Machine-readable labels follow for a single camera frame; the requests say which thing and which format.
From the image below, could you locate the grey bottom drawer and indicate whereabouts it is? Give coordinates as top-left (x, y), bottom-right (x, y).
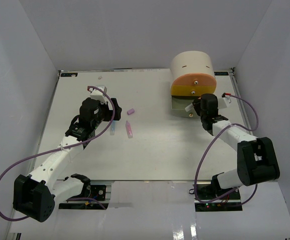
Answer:
top-left (170, 96), bottom-right (198, 119)

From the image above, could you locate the yellow drawer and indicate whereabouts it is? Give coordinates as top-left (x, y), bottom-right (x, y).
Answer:
top-left (170, 85), bottom-right (216, 97)

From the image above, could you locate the orange top drawer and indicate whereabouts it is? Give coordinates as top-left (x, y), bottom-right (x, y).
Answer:
top-left (172, 73), bottom-right (217, 87)

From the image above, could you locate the orange highlighter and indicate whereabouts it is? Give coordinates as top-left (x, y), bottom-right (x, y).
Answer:
top-left (185, 104), bottom-right (194, 112)

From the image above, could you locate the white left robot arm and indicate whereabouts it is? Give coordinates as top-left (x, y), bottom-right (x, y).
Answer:
top-left (13, 97), bottom-right (122, 223)

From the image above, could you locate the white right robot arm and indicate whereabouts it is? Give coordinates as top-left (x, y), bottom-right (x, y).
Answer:
top-left (190, 93), bottom-right (281, 200)

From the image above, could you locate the purple highlighter cap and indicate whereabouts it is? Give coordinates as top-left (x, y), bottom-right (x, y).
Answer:
top-left (126, 108), bottom-right (135, 116)

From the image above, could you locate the pink highlighter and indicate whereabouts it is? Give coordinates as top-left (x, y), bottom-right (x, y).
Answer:
top-left (125, 121), bottom-right (133, 139)

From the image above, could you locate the blue highlighter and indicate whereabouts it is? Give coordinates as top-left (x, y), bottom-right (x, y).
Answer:
top-left (110, 120), bottom-right (116, 136)

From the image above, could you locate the round beige drawer cabinet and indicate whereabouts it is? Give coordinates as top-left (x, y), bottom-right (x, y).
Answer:
top-left (170, 50), bottom-right (215, 80)

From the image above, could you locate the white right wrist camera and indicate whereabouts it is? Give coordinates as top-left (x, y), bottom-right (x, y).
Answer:
top-left (217, 93), bottom-right (232, 109)

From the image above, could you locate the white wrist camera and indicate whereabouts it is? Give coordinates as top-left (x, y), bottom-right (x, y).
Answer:
top-left (217, 93), bottom-right (232, 109)
top-left (87, 85), bottom-right (108, 104)

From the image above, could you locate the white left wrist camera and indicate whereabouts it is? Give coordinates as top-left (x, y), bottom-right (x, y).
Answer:
top-left (87, 85), bottom-right (108, 104)

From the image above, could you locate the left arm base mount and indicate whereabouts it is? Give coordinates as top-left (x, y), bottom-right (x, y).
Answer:
top-left (58, 184), bottom-right (112, 210)

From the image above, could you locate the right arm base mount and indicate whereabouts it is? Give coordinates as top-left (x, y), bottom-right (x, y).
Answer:
top-left (194, 183), bottom-right (243, 213)

